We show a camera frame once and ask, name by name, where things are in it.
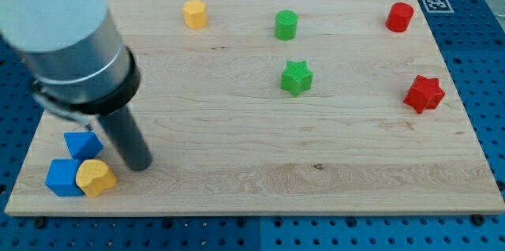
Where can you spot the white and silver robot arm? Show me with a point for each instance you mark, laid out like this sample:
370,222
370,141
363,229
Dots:
74,52

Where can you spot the yellow hexagon block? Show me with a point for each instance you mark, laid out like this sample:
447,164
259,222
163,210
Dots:
195,14

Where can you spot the light wooden board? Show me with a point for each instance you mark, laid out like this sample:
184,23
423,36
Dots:
227,140

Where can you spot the green star block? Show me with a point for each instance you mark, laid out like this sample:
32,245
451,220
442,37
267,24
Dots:
296,77

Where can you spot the green cylinder block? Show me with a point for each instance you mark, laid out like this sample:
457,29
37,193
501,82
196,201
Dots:
286,25

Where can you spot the dark grey cylindrical pointer rod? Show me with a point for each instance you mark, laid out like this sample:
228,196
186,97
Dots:
122,130

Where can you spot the red cylinder block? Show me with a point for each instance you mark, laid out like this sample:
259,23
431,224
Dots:
399,17

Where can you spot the red star block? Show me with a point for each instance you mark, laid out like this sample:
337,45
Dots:
424,94

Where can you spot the yellow heart block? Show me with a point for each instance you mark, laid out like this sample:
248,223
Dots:
95,176

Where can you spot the blue triangle block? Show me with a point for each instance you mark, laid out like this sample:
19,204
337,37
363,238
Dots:
83,145

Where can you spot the blue cube block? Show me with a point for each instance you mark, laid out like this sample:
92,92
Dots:
61,178

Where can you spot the white fiducial marker tag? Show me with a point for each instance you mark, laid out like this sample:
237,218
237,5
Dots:
437,6

